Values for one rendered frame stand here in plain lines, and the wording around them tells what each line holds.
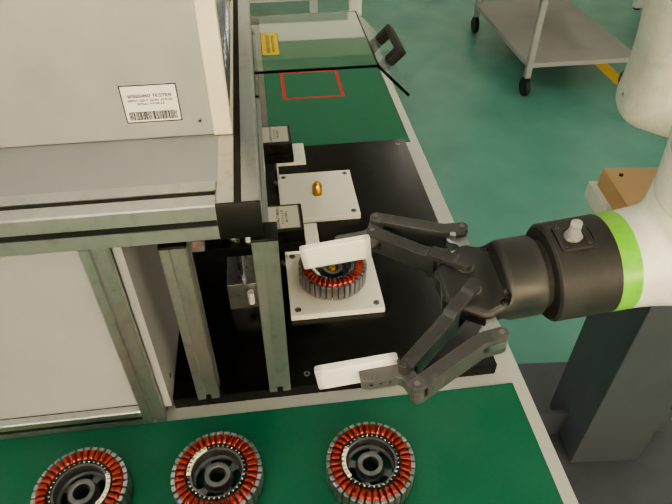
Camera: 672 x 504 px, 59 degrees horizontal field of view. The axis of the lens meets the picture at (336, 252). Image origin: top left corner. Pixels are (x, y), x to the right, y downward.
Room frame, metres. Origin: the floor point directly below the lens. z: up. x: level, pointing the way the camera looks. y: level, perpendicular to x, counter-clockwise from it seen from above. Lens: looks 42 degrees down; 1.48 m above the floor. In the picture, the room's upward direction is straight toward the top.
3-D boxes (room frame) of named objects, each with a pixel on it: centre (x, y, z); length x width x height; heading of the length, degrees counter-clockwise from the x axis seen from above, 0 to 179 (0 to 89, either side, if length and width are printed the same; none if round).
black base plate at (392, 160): (0.83, 0.04, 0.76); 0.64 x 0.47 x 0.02; 7
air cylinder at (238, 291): (0.69, 0.15, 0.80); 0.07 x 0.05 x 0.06; 7
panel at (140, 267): (0.79, 0.27, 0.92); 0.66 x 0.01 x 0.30; 7
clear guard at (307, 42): (1.02, 0.05, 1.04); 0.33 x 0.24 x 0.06; 97
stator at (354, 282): (0.71, 0.01, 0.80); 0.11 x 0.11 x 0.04
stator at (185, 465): (0.36, 0.15, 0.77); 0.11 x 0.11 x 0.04
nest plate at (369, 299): (0.71, 0.01, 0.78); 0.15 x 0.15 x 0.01; 7
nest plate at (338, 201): (0.95, 0.04, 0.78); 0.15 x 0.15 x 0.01; 7
